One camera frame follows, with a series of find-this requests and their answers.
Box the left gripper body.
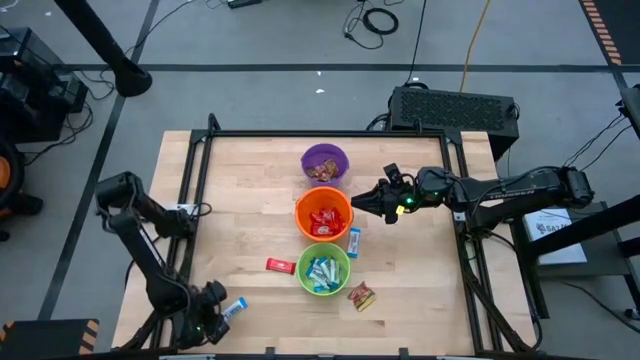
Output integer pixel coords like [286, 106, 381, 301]
[174, 294, 214, 350]

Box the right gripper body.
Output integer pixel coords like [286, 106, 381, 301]
[383, 172, 426, 225]

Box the purple halloween bucket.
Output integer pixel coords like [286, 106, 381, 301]
[300, 142, 351, 189]

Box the orange halloween bucket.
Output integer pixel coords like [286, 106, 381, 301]
[293, 186, 355, 244]

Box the green jack-o'-lantern bucket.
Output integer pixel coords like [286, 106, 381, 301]
[295, 242, 352, 298]

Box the black perforated computer case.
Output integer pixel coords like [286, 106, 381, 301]
[388, 85, 521, 162]

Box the white printed sheet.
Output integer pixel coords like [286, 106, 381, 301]
[522, 207, 589, 266]

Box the black diagonal beam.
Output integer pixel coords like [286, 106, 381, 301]
[527, 193, 640, 259]

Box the black side stand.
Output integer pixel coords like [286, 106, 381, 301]
[509, 199, 640, 321]

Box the orange black machine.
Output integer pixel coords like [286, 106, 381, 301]
[0, 137, 45, 244]

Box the black pole stand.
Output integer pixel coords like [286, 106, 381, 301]
[52, 0, 154, 99]

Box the hazard-striped floor mat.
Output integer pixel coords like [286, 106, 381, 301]
[578, 0, 640, 67]

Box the black equipment cart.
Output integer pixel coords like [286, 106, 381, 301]
[0, 27, 90, 145]

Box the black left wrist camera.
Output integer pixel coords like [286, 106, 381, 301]
[202, 279, 229, 307]

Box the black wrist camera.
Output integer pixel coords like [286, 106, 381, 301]
[382, 162, 404, 190]
[202, 279, 229, 307]

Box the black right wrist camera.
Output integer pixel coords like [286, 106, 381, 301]
[382, 162, 404, 190]

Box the black aluminium table frame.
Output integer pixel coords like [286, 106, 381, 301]
[119, 112, 544, 360]

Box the thin black hanging cable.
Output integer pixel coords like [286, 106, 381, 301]
[403, 0, 428, 86]

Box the coiled black cable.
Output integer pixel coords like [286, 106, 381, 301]
[342, 0, 401, 51]

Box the yellow cable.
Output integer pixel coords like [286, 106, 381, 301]
[458, 0, 492, 94]

